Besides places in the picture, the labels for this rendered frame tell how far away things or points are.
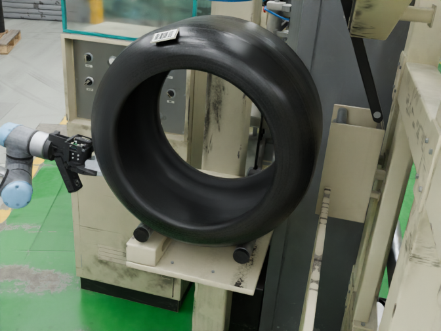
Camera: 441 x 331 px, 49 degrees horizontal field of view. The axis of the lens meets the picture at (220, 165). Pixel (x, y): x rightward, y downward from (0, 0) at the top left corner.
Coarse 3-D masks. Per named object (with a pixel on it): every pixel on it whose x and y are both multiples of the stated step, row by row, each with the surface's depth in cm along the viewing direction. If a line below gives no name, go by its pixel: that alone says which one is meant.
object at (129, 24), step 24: (72, 0) 187; (96, 0) 185; (120, 0) 182; (144, 0) 180; (168, 0) 178; (192, 0) 175; (72, 24) 191; (96, 24) 188; (120, 24) 186; (144, 24) 183; (168, 24) 181
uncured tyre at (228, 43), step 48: (144, 48) 109; (192, 48) 104; (240, 48) 104; (288, 48) 119; (96, 96) 118; (144, 96) 141; (288, 96) 105; (96, 144) 120; (144, 144) 146; (288, 144) 107; (144, 192) 138; (192, 192) 148; (240, 192) 146; (288, 192) 112; (192, 240) 124; (240, 240) 122
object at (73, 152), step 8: (56, 136) 134; (64, 136) 136; (72, 136) 136; (80, 136) 138; (48, 144) 135; (56, 144) 135; (64, 144) 133; (72, 144) 132; (80, 144) 134; (88, 144) 136; (48, 152) 135; (56, 152) 137; (64, 152) 134; (72, 152) 134; (80, 152) 132; (88, 152) 137; (64, 160) 135; (72, 160) 135; (80, 160) 134
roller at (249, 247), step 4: (240, 244) 127; (244, 244) 127; (248, 244) 127; (252, 244) 129; (236, 248) 126; (240, 248) 125; (244, 248) 125; (248, 248) 126; (252, 248) 128; (236, 252) 125; (240, 252) 125; (244, 252) 124; (248, 252) 125; (236, 256) 125; (240, 256) 125; (244, 256) 125; (248, 256) 125; (236, 260) 126; (240, 260) 125; (244, 260) 125; (248, 260) 125
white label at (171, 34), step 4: (160, 32) 108; (164, 32) 107; (168, 32) 107; (172, 32) 106; (176, 32) 105; (156, 36) 107; (160, 36) 106; (164, 36) 106; (168, 36) 105; (172, 36) 105; (152, 40) 106; (156, 40) 106; (160, 40) 105; (164, 40) 105
